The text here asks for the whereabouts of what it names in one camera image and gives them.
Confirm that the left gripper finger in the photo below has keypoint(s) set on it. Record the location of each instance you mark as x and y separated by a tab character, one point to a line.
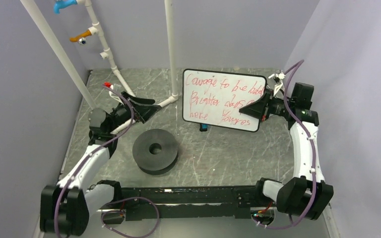
133	100
146	112

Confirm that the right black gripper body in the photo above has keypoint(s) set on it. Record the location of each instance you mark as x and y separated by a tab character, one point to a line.
275	106

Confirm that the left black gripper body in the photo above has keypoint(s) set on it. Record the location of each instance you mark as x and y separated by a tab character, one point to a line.
122	113

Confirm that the black framed whiteboard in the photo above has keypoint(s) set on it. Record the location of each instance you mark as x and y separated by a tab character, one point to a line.
215	98

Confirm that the blue whiteboard eraser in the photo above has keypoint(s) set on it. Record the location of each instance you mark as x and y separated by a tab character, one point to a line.
203	127

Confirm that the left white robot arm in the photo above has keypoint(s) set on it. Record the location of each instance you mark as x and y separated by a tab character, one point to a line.
66	207

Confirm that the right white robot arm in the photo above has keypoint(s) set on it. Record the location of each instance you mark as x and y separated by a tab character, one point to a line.
306	194

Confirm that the white PVC pipe frame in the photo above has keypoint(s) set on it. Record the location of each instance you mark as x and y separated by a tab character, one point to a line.
106	54

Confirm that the orange faucet handle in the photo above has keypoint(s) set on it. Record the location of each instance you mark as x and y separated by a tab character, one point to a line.
81	38

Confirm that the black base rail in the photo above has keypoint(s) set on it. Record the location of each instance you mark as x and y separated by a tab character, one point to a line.
239	202

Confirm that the blue faucet handle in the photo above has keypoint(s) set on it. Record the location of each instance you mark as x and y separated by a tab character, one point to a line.
61	4

